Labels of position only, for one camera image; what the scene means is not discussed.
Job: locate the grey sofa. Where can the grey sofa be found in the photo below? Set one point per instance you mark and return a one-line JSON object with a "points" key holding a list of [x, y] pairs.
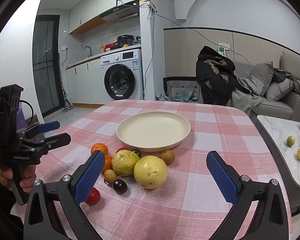
{"points": [[277, 105]]}

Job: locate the dark purple plum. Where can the dark purple plum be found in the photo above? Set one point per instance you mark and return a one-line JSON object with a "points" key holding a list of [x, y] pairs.
{"points": [[120, 186], [137, 152]]}

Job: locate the dark clothes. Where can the dark clothes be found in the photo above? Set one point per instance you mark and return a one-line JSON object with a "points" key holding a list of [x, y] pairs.
{"points": [[281, 75]]}

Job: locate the person's left hand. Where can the person's left hand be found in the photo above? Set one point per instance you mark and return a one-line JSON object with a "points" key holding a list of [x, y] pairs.
{"points": [[3, 176]]}

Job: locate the orange mandarin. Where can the orange mandarin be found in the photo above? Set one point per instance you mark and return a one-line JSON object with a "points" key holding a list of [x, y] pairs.
{"points": [[108, 163], [99, 148]]}

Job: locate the cream round plate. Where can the cream round plate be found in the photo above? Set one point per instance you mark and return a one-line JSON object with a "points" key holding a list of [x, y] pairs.
{"points": [[152, 130]]}

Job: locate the small grey pillow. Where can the small grey pillow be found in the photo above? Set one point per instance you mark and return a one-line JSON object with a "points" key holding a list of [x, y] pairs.
{"points": [[280, 88]]}

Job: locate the purple bag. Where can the purple bag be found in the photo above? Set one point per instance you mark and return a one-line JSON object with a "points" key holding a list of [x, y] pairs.
{"points": [[21, 117]]}

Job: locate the grey mop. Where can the grey mop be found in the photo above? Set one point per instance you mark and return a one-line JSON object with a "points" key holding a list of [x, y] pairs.
{"points": [[67, 105]]}

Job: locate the teal cloth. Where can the teal cloth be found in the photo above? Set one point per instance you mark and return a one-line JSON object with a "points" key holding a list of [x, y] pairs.
{"points": [[190, 96]]}

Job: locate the marble side table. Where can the marble side table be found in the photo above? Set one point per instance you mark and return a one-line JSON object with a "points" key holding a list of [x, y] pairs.
{"points": [[275, 135]]}

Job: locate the white upper kitchen cabinets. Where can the white upper kitchen cabinets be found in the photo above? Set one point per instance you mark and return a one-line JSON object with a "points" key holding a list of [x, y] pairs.
{"points": [[90, 7]]}

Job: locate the white lower kitchen cabinet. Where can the white lower kitchen cabinet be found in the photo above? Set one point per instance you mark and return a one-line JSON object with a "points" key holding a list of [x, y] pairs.
{"points": [[85, 80]]}

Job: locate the steel range hood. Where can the steel range hood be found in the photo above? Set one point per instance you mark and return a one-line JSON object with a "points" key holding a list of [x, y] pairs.
{"points": [[122, 12]]}

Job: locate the brown patterned box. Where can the brown patterned box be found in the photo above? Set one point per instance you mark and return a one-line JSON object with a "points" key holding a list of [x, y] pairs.
{"points": [[34, 121]]}

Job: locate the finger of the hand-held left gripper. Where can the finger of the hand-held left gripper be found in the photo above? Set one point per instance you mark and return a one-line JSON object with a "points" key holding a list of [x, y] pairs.
{"points": [[48, 126], [57, 140]]}

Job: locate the black framed glass door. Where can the black framed glass door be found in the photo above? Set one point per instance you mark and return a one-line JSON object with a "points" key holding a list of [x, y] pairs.
{"points": [[43, 67]]}

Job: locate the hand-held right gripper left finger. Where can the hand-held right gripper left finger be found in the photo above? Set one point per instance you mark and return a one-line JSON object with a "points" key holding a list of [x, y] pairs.
{"points": [[90, 177]]}

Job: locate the brown longan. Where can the brown longan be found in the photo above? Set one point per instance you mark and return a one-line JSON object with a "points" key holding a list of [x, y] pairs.
{"points": [[168, 157], [110, 176]]}

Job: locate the red tomato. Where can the red tomato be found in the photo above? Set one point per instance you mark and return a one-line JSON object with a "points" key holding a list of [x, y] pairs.
{"points": [[93, 197], [121, 150]]}

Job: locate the bumpy green guava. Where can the bumpy green guava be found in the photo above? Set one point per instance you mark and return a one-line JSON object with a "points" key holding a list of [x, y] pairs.
{"points": [[125, 162]]}

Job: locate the white router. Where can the white router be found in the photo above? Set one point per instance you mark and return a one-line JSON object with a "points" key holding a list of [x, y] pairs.
{"points": [[150, 5]]}

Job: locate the large yellow guava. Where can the large yellow guava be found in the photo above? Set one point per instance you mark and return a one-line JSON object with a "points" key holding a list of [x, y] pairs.
{"points": [[150, 172]]}

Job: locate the black patterned basket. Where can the black patterned basket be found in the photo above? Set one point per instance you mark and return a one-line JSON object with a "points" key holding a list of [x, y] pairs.
{"points": [[180, 83]]}

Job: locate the black pressure cooker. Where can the black pressure cooker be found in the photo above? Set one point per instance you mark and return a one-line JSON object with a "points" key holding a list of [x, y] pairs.
{"points": [[125, 41]]}

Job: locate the steel kitchen faucet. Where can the steel kitchen faucet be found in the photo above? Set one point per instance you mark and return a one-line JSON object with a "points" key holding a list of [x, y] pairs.
{"points": [[90, 51]]}

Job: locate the white washing machine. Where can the white washing machine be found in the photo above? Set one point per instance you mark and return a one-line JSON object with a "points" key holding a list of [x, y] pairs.
{"points": [[130, 57]]}

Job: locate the large grey pillow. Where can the large grey pillow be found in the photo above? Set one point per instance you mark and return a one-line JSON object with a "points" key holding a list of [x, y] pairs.
{"points": [[262, 77]]}

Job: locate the red container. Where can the red container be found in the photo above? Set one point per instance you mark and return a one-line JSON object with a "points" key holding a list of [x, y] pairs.
{"points": [[110, 46]]}

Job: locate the black jacket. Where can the black jacket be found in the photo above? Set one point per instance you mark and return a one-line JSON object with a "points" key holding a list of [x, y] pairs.
{"points": [[215, 80]]}

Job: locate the yellow bottle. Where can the yellow bottle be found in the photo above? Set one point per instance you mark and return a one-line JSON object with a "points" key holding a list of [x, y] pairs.
{"points": [[101, 48]]}

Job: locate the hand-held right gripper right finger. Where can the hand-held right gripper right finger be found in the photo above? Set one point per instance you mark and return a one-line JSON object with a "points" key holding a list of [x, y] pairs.
{"points": [[221, 177]]}

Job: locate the green lime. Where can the green lime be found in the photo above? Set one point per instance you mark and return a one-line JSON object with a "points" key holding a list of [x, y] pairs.
{"points": [[290, 140]]}

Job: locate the green labelled wall socket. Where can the green labelled wall socket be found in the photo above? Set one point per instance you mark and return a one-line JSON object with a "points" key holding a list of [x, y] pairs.
{"points": [[222, 48]]}

